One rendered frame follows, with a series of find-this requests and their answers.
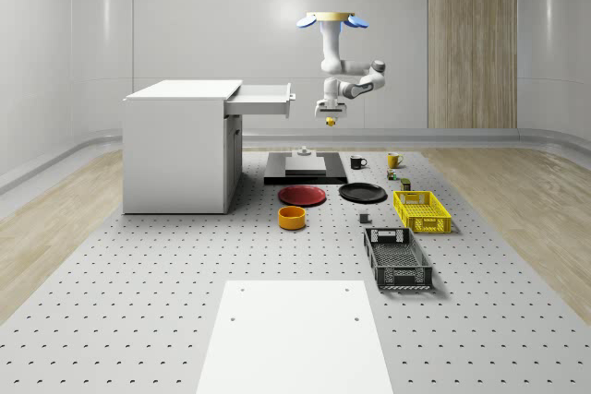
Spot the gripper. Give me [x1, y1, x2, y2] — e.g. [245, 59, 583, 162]
[314, 99, 349, 125]

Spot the white drawer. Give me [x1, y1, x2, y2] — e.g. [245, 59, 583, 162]
[223, 82, 297, 120]

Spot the black plate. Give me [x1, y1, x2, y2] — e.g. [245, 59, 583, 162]
[337, 182, 389, 205]

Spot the red plate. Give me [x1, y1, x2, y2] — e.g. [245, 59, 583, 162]
[277, 185, 328, 208]

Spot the yellow bowl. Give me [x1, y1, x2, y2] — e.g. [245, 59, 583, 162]
[277, 205, 308, 232]

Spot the yellow basket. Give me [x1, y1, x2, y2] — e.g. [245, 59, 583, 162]
[392, 189, 453, 234]

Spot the white cabinet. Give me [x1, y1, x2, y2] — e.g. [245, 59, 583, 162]
[122, 79, 245, 216]

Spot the dark grey basket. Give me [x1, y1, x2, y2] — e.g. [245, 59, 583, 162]
[362, 226, 435, 292]

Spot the white board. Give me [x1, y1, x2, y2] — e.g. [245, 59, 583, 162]
[195, 279, 395, 394]

